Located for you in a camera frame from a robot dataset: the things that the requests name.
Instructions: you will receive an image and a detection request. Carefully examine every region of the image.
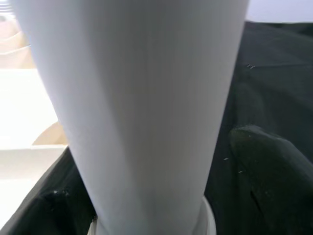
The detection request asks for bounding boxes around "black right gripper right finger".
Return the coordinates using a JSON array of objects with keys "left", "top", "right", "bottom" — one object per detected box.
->
[{"left": 228, "top": 124, "right": 313, "bottom": 235}]

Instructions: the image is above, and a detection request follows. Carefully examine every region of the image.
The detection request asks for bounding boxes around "white plastic table leg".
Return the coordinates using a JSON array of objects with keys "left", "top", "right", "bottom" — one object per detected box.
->
[{"left": 12, "top": 0, "right": 250, "bottom": 235}]

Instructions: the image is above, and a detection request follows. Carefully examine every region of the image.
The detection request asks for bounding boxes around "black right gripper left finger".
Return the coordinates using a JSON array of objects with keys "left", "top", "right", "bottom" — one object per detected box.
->
[{"left": 9, "top": 189, "right": 96, "bottom": 235}]

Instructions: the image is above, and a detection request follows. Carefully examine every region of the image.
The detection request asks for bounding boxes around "white plastic table top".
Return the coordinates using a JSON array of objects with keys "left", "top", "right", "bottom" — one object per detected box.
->
[{"left": 0, "top": 13, "right": 68, "bottom": 188}]

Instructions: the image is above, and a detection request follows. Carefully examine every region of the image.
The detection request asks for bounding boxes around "black cloth table cover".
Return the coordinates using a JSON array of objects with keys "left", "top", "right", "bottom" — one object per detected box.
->
[{"left": 0, "top": 21, "right": 313, "bottom": 235}]

